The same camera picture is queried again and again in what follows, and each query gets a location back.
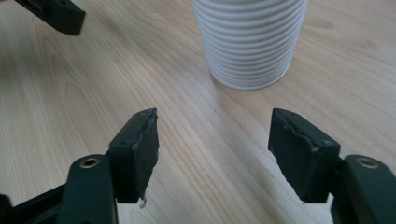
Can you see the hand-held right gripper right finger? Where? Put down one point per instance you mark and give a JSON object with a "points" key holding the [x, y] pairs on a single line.
{"points": [[302, 155]]}

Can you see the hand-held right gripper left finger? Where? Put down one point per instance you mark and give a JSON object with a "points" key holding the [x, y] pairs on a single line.
{"points": [[134, 161]]}

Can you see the white ribbed paper cup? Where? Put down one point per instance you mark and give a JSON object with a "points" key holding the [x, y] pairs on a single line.
{"points": [[249, 43]]}

